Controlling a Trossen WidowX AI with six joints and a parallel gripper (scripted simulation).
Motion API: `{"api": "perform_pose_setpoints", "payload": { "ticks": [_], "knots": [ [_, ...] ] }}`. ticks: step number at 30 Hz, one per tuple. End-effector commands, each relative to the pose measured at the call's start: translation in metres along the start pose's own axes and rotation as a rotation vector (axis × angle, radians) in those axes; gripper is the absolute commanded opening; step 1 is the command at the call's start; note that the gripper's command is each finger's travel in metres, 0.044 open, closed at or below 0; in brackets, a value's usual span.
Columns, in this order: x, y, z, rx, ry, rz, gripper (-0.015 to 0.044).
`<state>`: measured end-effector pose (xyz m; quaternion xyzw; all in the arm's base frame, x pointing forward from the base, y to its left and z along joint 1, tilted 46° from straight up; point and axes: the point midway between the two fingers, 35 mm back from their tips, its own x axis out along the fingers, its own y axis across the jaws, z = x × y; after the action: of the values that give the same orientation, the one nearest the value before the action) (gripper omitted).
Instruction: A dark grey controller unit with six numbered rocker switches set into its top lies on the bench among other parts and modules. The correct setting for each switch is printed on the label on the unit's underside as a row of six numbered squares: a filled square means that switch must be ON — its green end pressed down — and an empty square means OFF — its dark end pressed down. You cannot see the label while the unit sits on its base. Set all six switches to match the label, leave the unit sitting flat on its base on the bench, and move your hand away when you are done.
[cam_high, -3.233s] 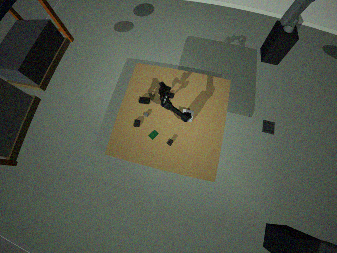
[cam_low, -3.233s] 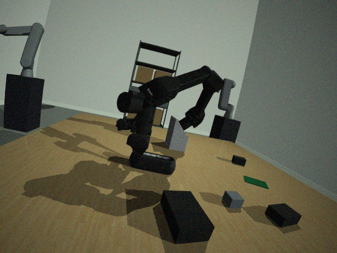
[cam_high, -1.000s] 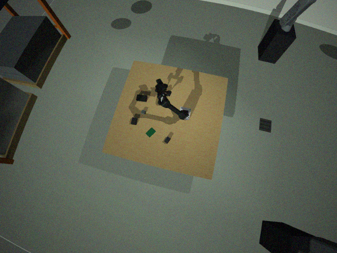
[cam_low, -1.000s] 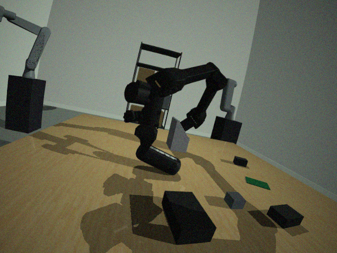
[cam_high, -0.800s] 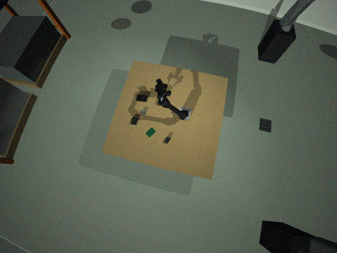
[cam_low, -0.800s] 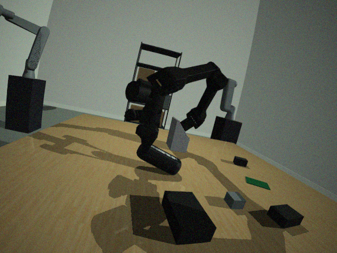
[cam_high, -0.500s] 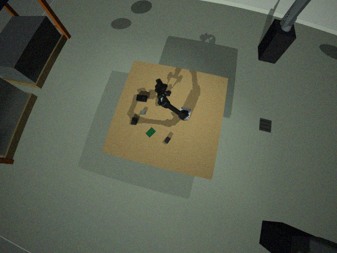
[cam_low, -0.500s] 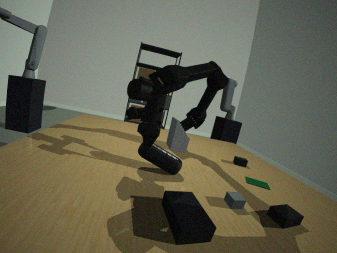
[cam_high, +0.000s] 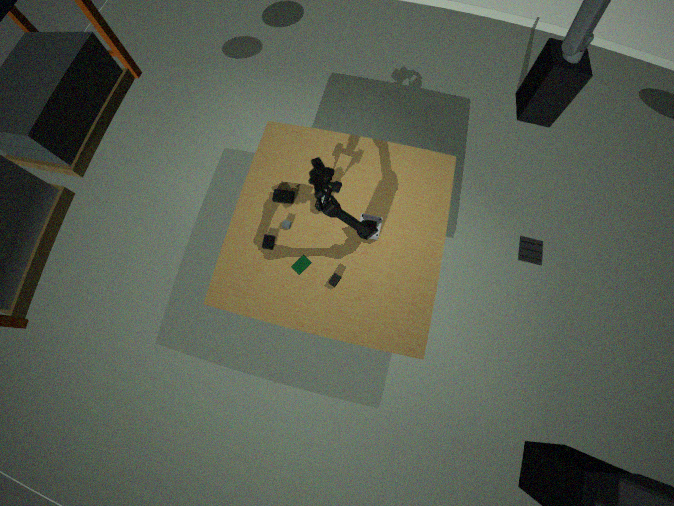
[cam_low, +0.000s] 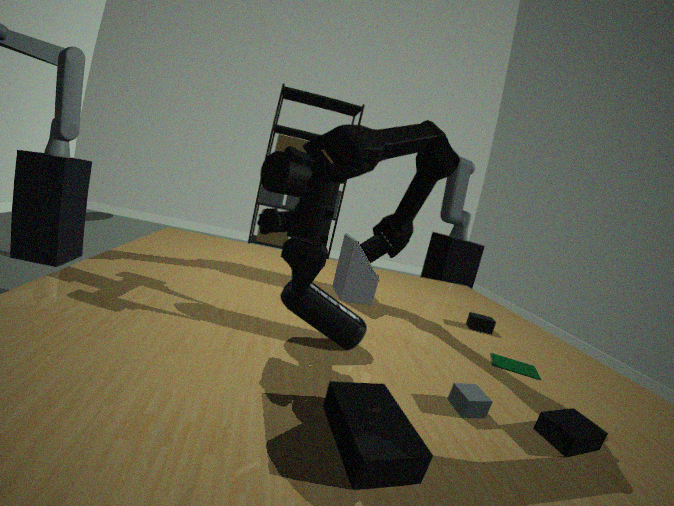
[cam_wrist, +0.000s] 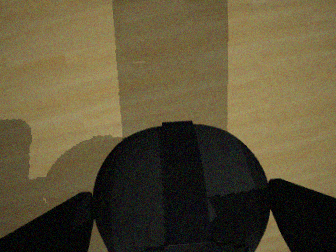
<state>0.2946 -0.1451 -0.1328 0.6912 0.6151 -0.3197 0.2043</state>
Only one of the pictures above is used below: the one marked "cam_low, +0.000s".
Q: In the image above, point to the flat green board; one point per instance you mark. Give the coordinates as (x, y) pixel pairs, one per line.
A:
(515, 366)

